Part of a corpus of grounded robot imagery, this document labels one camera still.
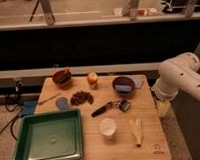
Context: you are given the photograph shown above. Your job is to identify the red yellow apple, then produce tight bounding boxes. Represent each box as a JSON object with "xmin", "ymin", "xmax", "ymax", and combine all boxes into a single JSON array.
[{"xmin": 86, "ymin": 72, "xmax": 98, "ymax": 84}]

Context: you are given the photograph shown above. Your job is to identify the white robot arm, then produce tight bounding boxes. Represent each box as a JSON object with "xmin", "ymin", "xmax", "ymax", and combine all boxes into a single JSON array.
[{"xmin": 151, "ymin": 52, "xmax": 200, "ymax": 117}]

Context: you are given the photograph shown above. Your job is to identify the yellow corn husk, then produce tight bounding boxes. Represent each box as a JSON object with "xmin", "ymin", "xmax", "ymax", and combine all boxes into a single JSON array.
[{"xmin": 129, "ymin": 119, "xmax": 143, "ymax": 147}]

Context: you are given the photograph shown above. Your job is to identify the dark bowl with blue sponge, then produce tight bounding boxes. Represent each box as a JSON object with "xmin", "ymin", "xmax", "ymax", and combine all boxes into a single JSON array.
[{"xmin": 113, "ymin": 76, "xmax": 135, "ymax": 94}]

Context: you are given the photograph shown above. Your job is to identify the wooden board table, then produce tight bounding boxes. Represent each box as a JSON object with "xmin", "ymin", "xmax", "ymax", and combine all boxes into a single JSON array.
[{"xmin": 36, "ymin": 75, "xmax": 172, "ymax": 160}]

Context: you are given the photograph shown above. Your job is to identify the white plastic cup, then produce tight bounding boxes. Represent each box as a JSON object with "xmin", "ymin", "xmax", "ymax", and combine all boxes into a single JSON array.
[{"xmin": 99, "ymin": 118, "xmax": 117, "ymax": 138}]

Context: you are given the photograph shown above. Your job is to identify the pile of brown nuts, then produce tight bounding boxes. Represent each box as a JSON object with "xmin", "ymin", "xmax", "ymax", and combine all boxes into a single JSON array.
[{"xmin": 70, "ymin": 91, "xmax": 93, "ymax": 106}]

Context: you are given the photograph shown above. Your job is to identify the small grey round lid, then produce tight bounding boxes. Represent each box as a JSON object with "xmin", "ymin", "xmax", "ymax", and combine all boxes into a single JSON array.
[{"xmin": 55, "ymin": 97, "xmax": 69, "ymax": 109}]

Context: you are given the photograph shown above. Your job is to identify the red bowl with utensil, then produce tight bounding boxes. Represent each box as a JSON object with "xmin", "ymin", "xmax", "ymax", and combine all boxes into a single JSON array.
[{"xmin": 52, "ymin": 67, "xmax": 71, "ymax": 84}]

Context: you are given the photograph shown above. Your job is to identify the wooden stick utensil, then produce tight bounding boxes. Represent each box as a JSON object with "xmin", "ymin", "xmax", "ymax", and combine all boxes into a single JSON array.
[{"xmin": 37, "ymin": 92, "xmax": 61, "ymax": 105}]

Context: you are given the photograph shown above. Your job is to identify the green plastic tray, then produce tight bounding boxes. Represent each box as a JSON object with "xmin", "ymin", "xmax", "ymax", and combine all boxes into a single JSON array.
[{"xmin": 12, "ymin": 109, "xmax": 84, "ymax": 160}]

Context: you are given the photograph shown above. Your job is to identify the blue power box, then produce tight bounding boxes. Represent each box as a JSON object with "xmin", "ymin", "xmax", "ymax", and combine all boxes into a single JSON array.
[{"xmin": 20, "ymin": 100, "xmax": 37, "ymax": 116}]

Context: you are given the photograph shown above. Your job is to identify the black cables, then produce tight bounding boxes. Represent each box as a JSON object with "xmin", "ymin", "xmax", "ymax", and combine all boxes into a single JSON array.
[{"xmin": 0, "ymin": 80, "xmax": 27, "ymax": 142}]

